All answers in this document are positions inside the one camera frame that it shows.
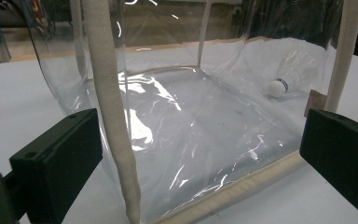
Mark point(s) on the clear plastic tote bag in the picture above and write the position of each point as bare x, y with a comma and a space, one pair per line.
199, 124

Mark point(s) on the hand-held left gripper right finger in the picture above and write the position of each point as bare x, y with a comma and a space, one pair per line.
341, 149

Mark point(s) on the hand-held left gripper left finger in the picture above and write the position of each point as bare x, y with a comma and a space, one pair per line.
54, 165

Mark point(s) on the white shuttlecock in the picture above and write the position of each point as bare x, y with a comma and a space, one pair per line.
287, 81

